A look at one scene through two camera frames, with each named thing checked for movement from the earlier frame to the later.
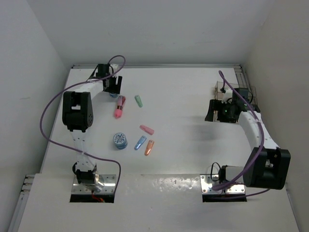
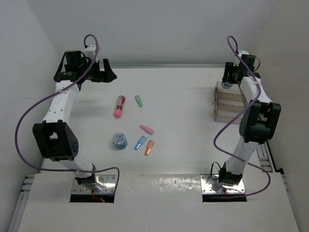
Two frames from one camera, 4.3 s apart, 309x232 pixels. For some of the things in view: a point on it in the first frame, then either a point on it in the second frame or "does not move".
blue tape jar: [113, 95] → [226, 85]
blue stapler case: [140, 142] does not move
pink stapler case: [147, 129] does not move
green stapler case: [138, 100] does not move
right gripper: [217, 105] → [229, 68]
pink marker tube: [121, 100] does not move
